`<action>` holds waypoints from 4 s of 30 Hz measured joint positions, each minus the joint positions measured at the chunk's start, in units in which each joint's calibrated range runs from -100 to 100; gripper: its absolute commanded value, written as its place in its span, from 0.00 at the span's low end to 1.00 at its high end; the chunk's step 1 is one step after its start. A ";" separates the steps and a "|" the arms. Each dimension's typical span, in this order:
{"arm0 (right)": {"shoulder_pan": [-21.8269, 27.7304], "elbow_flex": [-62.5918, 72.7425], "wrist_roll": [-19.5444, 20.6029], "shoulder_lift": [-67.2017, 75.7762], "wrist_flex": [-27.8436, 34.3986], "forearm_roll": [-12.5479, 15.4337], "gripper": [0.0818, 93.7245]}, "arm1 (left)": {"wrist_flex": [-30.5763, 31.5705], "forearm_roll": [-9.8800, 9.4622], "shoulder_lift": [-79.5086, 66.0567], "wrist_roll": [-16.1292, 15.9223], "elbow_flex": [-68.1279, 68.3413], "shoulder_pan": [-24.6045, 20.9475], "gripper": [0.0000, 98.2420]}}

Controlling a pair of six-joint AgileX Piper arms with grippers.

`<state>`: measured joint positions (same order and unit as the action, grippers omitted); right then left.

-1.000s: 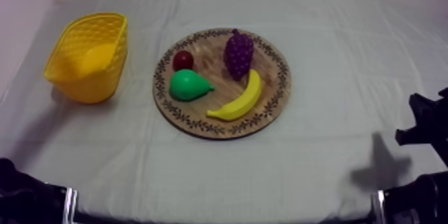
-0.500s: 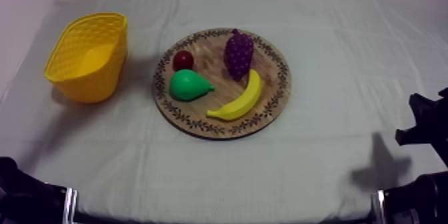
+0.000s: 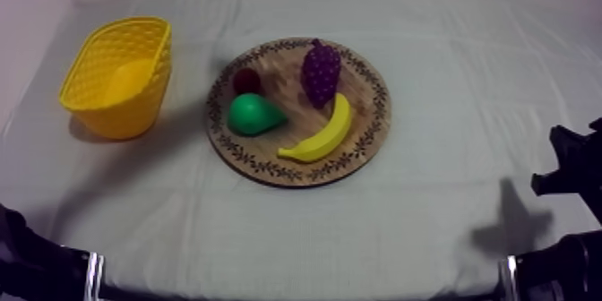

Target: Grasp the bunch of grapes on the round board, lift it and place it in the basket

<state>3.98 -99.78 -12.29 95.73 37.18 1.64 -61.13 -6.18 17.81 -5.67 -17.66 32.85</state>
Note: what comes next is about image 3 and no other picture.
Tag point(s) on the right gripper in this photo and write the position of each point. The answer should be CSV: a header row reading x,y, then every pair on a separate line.
x,y
581,166

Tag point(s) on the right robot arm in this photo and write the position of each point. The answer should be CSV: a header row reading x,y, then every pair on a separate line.
x,y
559,270

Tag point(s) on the purple toy grapes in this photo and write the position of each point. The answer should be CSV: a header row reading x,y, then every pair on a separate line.
x,y
321,74

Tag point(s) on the round wooden board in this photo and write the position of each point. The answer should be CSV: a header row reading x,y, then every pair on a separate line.
x,y
301,152

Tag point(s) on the yellow plastic basket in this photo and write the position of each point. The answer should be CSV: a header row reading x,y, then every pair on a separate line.
x,y
117,81

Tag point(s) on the silver metal bar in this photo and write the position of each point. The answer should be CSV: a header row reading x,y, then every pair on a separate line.
x,y
508,278
94,275

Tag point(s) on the yellow toy banana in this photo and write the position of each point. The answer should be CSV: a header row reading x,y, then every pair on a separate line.
x,y
324,138

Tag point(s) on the green toy pear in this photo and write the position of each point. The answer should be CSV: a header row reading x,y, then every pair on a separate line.
x,y
251,114

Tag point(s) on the small red fruit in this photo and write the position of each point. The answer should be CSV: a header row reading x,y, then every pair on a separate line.
x,y
246,81

